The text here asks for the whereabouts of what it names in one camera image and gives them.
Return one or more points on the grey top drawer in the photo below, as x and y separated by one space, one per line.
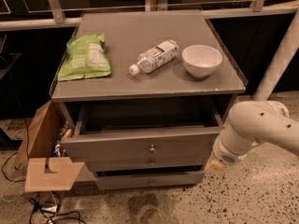
143 143

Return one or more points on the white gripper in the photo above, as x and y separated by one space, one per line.
224 154

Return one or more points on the grey bottom drawer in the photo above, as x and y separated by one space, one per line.
149 180

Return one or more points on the snack items in box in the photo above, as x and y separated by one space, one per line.
65 132

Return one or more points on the grey middle drawer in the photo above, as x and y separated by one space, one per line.
146 163

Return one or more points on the grey drawer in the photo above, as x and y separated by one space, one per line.
149 180
146 163
143 143

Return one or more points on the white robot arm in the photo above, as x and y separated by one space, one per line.
252 123

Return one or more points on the brown cardboard box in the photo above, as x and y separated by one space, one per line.
44 172

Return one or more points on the clear plastic water bottle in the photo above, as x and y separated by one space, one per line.
154 58

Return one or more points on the green snack bag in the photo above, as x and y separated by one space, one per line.
86 58

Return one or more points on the grey drawer cabinet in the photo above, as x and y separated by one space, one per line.
169 97

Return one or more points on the white bowl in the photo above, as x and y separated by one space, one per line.
201 60

